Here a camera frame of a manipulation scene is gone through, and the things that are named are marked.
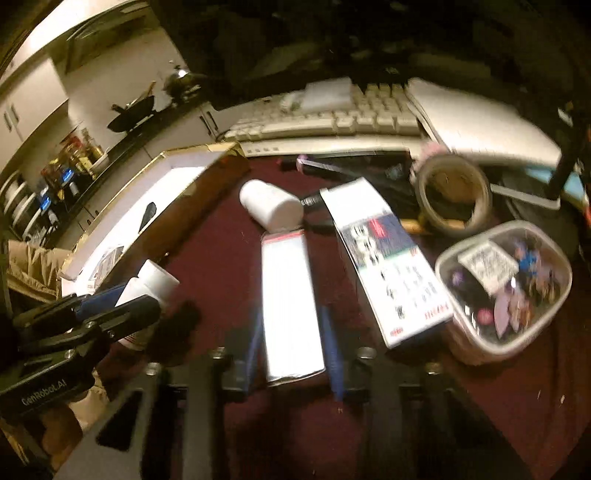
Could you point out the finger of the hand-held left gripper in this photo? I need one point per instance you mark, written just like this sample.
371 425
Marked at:
124 316
99 302

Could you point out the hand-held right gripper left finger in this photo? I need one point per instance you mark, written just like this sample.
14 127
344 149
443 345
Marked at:
255 344

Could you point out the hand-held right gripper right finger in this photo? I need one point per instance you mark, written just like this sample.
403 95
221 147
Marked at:
333 350

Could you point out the white bottle with red label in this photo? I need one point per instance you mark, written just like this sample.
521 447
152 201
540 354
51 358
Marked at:
150 281

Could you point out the long white carton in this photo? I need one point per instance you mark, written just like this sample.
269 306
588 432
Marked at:
291 304

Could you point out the gold box with white inside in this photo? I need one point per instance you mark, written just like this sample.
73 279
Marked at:
184 203

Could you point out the black marker with pink caps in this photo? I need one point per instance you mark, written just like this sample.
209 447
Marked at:
332 165

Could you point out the brown paper bag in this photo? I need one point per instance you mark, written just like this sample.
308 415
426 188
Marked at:
27 267

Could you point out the printed white carton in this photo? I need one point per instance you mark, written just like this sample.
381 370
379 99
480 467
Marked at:
392 267

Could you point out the plain white bottle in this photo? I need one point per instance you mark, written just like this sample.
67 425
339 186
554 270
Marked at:
270 205

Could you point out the row of kitchen jars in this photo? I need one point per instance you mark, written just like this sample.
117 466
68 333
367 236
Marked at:
76 157

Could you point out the clear tub of small trinkets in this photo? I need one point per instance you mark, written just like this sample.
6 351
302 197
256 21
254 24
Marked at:
503 290

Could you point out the black wok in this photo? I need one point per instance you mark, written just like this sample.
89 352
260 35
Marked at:
131 113

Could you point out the clear tape roll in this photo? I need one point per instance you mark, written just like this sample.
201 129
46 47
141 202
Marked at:
482 191

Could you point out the white keyboard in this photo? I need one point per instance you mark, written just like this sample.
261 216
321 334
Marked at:
323 122

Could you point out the steel kettle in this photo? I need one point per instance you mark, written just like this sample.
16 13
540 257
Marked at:
180 85

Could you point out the white notebook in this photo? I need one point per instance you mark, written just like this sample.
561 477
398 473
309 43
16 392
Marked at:
485 124

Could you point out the light blue sheet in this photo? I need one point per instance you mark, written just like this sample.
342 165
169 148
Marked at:
572 184

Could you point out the dark monitor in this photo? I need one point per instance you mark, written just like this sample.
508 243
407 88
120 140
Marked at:
277 46

